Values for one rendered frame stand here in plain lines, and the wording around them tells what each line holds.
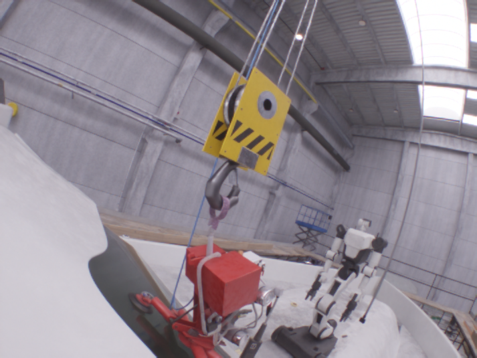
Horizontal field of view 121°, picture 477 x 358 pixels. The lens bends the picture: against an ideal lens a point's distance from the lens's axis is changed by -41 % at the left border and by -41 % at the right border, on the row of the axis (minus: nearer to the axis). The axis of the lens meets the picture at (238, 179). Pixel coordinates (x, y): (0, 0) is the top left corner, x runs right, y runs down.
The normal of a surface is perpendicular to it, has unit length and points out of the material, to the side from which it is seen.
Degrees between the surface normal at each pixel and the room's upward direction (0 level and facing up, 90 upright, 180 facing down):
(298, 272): 90
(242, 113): 90
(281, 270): 90
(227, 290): 90
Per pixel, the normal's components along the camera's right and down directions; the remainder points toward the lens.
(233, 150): 0.64, 0.19
